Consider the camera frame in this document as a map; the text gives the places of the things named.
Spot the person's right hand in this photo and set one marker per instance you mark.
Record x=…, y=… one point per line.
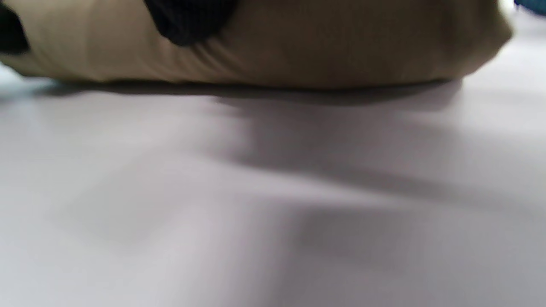
x=192, y=21

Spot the person's left hand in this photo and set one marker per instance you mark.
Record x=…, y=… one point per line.
x=10, y=34

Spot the brown cloth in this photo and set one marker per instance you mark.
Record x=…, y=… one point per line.
x=320, y=42

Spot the teal shorts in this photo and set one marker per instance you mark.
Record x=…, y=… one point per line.
x=533, y=6

